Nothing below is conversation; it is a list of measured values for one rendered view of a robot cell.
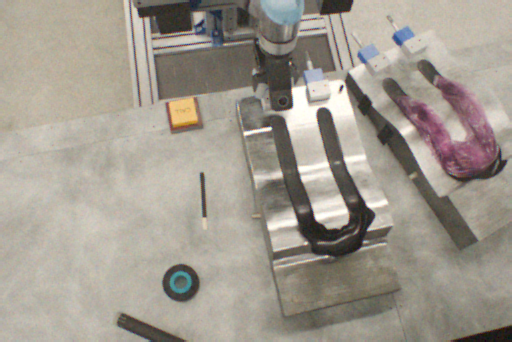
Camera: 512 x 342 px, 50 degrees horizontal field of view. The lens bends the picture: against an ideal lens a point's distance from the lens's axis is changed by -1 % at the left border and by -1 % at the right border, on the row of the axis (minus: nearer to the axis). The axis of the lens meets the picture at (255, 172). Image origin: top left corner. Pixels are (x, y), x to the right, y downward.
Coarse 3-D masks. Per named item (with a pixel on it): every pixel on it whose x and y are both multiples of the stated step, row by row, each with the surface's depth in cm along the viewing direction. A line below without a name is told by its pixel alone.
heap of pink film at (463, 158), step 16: (448, 80) 133; (400, 96) 133; (448, 96) 129; (464, 96) 127; (416, 112) 127; (432, 112) 127; (464, 112) 126; (480, 112) 128; (416, 128) 126; (432, 128) 124; (480, 128) 128; (432, 144) 125; (448, 144) 126; (464, 144) 126; (480, 144) 125; (496, 144) 128; (448, 160) 125; (464, 160) 125; (480, 160) 125; (464, 176) 125
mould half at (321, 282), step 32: (256, 128) 126; (352, 128) 127; (256, 160) 124; (320, 160) 125; (352, 160) 125; (256, 192) 123; (320, 192) 119; (288, 224) 115; (384, 224) 115; (288, 256) 119; (320, 256) 120; (352, 256) 120; (384, 256) 121; (288, 288) 118; (320, 288) 118; (352, 288) 118; (384, 288) 118
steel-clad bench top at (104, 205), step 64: (64, 128) 134; (128, 128) 135; (0, 192) 128; (64, 192) 129; (128, 192) 129; (192, 192) 130; (384, 192) 132; (0, 256) 123; (64, 256) 124; (128, 256) 125; (192, 256) 125; (256, 256) 126; (448, 256) 127; (0, 320) 119; (64, 320) 120; (192, 320) 121; (256, 320) 121; (320, 320) 122; (384, 320) 122; (448, 320) 122
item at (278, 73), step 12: (276, 60) 110; (288, 60) 110; (276, 72) 110; (288, 72) 111; (276, 84) 111; (288, 84) 111; (276, 96) 111; (288, 96) 111; (276, 108) 112; (288, 108) 112
